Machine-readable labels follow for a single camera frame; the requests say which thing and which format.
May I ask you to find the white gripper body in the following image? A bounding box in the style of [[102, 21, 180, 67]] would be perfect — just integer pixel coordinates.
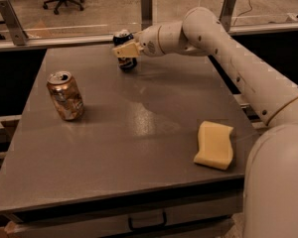
[[138, 26, 161, 57]]

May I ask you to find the metal bracket post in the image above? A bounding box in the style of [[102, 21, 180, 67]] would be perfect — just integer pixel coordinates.
[[141, 0, 153, 30], [220, 0, 236, 32], [0, 0, 28, 46]]

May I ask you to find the right metal bracket post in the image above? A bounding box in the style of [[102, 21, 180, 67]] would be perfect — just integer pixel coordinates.
[[220, 0, 236, 32]]

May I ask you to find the yellow sponge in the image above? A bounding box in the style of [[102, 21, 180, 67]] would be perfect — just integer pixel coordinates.
[[194, 121, 233, 171]]

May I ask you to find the grey drawer with black handle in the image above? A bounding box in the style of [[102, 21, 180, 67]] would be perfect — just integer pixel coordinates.
[[5, 190, 242, 238]]

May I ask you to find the metal railing bar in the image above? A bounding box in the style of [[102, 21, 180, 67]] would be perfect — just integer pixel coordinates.
[[0, 22, 298, 52]]

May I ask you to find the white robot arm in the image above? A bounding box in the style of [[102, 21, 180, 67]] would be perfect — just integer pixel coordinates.
[[113, 7, 298, 238]]

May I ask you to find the orange soda can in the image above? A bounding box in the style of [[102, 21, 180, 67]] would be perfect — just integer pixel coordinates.
[[47, 71, 83, 121]]

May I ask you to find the middle metal bracket post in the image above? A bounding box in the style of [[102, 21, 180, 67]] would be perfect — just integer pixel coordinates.
[[141, 0, 153, 30]]

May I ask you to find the blue pepsi can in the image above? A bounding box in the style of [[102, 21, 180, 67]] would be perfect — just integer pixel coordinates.
[[112, 29, 137, 72]]

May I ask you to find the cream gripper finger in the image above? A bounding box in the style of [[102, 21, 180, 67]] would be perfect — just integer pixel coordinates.
[[112, 40, 144, 59]]

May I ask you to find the left metal bracket post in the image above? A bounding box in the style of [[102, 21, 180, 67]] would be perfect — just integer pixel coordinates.
[[0, 0, 28, 46]]

